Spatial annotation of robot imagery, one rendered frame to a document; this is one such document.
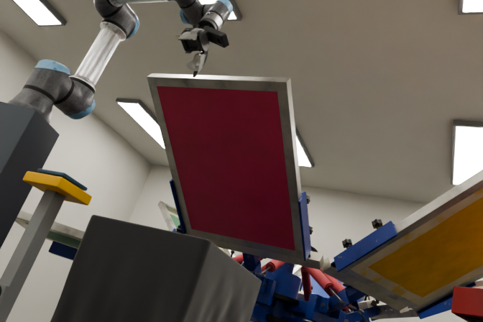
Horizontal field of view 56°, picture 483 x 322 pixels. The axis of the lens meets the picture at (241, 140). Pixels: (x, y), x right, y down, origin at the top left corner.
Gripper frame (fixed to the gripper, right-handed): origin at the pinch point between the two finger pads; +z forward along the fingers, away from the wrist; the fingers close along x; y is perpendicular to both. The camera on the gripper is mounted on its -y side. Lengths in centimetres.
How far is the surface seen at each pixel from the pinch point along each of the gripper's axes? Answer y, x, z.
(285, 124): -27.3, -29.8, -4.0
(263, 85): -20.6, -15.9, -7.7
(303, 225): -30, -72, 8
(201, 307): -22, -40, 62
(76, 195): 6, -3, 57
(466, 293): -89, -78, 19
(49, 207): 10, -3, 63
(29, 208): 380, -280, -85
